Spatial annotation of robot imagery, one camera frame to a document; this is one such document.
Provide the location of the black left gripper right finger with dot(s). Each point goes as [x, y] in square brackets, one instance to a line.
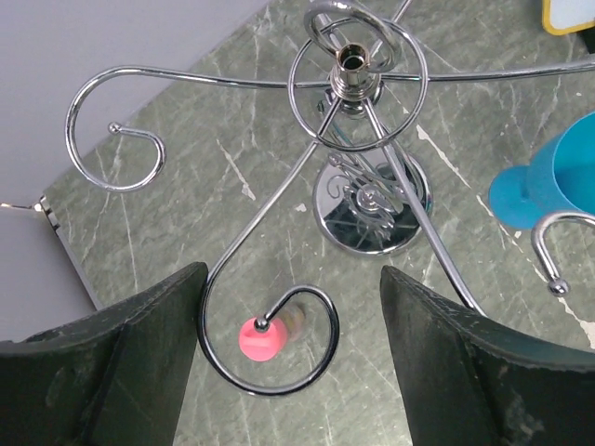
[468, 380]

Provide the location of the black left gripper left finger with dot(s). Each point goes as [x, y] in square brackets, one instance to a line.
[115, 377]

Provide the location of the blue plastic wine glass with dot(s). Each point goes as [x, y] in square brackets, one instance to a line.
[559, 177]

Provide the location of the chrome wine glass rack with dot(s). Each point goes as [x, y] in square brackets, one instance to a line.
[353, 79]

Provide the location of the pink capped spice bottle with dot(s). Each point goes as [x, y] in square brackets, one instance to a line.
[286, 327]

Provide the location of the yellow framed whiteboard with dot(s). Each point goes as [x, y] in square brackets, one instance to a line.
[561, 17]

